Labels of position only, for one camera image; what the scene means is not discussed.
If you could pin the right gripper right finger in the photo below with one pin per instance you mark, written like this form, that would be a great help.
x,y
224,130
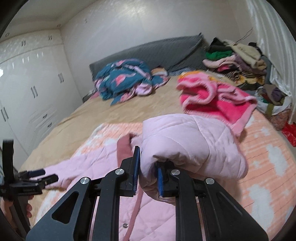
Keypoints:
x,y
204,209

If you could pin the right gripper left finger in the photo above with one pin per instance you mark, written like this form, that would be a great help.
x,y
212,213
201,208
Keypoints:
x,y
90,209

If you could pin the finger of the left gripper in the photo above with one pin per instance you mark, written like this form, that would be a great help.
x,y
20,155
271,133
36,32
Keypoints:
x,y
31,174
47,180

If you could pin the pink quilted jacket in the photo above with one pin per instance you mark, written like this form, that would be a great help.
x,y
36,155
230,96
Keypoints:
x,y
203,147

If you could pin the bag of clothes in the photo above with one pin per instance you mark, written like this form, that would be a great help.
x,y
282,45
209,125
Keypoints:
x,y
274,105

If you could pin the pile of folded clothes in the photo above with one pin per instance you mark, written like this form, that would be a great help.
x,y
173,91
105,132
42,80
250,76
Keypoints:
x,y
244,66

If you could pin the person's left hand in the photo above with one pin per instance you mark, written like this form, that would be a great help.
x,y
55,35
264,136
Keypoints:
x,y
8,209

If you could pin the orange plaid blanket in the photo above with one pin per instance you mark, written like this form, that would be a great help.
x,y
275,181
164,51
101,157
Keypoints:
x,y
267,192

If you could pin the white wardrobe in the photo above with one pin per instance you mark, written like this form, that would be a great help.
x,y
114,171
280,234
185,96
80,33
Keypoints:
x,y
37,89

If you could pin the hot pink fleece garment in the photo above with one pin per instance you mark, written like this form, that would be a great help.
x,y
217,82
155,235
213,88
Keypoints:
x,y
203,94

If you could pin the red plastic bag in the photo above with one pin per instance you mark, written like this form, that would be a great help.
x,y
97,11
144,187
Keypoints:
x,y
289,131

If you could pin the tan bedspread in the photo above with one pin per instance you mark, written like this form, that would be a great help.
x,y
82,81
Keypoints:
x,y
73,131

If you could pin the blue flamingo duvet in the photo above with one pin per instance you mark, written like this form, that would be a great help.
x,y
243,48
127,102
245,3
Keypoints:
x,y
124,79

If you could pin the dark grey headboard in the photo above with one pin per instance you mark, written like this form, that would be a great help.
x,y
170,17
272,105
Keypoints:
x,y
172,54

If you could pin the cream satin curtain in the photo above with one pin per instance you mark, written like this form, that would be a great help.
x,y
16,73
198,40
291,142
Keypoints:
x,y
277,43

